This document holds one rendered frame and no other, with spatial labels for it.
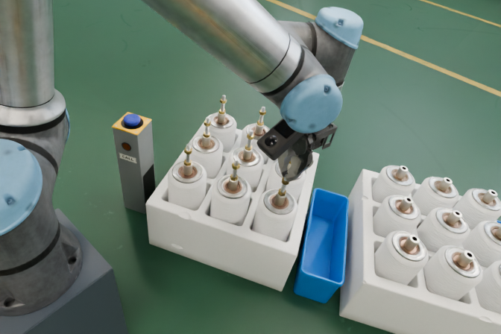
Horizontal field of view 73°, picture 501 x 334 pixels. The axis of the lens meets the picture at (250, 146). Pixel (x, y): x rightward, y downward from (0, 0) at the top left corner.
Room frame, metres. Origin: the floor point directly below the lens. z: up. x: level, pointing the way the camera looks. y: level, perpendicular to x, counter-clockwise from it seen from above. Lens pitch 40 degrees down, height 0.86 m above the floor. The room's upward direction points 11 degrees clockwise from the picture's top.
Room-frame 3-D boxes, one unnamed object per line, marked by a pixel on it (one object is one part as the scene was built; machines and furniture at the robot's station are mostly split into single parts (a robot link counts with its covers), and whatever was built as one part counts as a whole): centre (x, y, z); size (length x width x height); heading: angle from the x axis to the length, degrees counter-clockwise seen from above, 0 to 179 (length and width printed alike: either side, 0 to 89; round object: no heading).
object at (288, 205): (0.54, -0.09, 0.25); 0.08 x 0.08 x 0.01
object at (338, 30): (0.54, -0.10, 0.64); 0.09 x 0.08 x 0.11; 110
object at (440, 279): (0.46, -0.51, 0.16); 0.10 x 0.10 x 0.18
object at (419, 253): (0.48, -0.39, 0.25); 0.08 x 0.08 x 0.01
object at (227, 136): (0.81, 0.10, 0.16); 0.10 x 0.10 x 0.18
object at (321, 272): (0.58, -0.25, 0.06); 0.30 x 0.11 x 0.12; 172
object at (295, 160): (0.53, -0.12, 0.38); 0.06 x 0.03 x 0.09; 133
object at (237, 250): (0.67, 0.00, 0.09); 0.39 x 0.39 x 0.18; 80
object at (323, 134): (0.55, -0.11, 0.48); 0.09 x 0.08 x 0.12; 133
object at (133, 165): (0.65, 0.30, 0.16); 0.07 x 0.07 x 0.31; 80
